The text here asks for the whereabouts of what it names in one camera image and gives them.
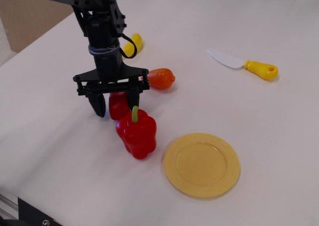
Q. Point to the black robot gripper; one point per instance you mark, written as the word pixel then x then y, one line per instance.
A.
pixel 111 75

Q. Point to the yellow plastic plate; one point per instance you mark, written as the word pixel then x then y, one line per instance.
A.
pixel 201 165

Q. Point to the toy knife yellow handle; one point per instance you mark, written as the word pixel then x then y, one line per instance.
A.
pixel 263 70

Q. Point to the red toy bell pepper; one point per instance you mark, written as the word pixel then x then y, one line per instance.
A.
pixel 137 130

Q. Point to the black corner bracket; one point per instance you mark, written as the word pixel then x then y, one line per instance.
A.
pixel 33 216

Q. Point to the orange toy carrot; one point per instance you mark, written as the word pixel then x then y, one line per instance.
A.
pixel 161 78

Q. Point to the yellow toy banana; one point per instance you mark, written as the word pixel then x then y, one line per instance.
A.
pixel 131 49

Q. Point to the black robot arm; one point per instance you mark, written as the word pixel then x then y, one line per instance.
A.
pixel 103 24

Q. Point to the aluminium table frame rail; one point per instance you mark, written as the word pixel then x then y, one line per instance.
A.
pixel 8 202

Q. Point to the red toy sushi piece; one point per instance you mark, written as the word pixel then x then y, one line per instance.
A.
pixel 118 105

